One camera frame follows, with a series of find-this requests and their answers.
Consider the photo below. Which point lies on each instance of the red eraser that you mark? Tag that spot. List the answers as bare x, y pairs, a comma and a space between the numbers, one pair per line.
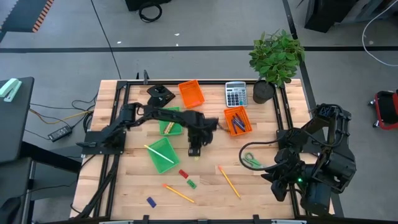
183, 174

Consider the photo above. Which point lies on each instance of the yellow pencil with eraser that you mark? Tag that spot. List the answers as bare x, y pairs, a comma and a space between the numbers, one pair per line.
229, 182
178, 193

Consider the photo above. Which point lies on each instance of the green eraser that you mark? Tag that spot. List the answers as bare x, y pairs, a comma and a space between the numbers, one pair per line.
191, 184

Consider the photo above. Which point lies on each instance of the mint green stapler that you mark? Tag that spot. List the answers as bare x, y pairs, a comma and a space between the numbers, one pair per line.
9, 88

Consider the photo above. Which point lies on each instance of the black computer mouse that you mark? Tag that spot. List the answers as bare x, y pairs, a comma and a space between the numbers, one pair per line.
9, 208

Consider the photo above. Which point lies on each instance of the black clamp post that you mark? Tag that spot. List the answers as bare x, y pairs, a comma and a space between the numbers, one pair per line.
145, 76

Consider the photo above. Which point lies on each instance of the black side table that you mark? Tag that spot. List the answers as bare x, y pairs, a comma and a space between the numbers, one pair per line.
15, 130

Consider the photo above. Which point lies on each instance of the red rolling cart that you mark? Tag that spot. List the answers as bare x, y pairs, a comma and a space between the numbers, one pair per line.
385, 109

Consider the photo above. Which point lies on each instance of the black orange striped mat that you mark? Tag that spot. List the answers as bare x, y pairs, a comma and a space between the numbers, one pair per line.
21, 15

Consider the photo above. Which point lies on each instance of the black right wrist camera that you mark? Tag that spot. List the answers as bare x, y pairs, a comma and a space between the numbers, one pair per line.
287, 158

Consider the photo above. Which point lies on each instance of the blue eraser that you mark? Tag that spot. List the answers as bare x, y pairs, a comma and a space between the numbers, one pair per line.
151, 202

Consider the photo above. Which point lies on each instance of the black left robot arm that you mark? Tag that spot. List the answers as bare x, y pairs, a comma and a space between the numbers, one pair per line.
168, 115

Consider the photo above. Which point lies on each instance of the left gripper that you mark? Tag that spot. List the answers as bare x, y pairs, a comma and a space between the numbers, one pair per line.
196, 140

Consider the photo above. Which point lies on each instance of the black tape dispenser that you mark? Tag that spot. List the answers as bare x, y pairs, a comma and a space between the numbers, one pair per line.
160, 98

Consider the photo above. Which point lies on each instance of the black desk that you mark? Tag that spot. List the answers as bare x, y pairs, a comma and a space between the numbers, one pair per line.
12, 180

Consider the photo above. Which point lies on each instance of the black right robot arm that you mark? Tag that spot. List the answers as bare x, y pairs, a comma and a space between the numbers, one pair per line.
339, 168

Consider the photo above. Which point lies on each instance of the cream crayon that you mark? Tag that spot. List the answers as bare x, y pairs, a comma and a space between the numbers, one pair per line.
170, 127

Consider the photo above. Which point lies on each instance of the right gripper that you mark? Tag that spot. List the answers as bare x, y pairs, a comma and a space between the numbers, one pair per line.
289, 180

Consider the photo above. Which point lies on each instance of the black cabinet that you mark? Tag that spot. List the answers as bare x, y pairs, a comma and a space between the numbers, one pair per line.
326, 15

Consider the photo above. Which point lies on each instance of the orange plastic slotted bin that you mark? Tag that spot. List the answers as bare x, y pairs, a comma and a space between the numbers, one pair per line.
191, 93
227, 113

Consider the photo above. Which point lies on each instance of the green plastic slotted bin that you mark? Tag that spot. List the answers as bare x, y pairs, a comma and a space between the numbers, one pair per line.
164, 166
178, 132

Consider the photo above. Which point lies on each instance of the pale green pencil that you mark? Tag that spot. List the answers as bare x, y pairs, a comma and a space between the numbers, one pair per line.
158, 154

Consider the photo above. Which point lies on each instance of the grey desk calculator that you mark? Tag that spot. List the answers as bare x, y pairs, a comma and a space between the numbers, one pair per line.
236, 95

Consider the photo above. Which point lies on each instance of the potted plant black pot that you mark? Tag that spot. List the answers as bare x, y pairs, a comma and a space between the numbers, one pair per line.
276, 59

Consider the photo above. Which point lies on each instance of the pink crayon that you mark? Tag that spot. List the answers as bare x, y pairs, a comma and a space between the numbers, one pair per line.
167, 129

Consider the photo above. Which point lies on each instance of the yellow marker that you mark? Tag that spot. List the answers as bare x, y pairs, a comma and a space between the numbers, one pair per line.
173, 124

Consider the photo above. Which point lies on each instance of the black box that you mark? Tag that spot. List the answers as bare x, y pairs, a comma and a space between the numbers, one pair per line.
133, 4

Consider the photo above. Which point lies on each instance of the black aluminium table frame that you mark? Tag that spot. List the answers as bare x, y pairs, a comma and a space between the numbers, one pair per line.
217, 82

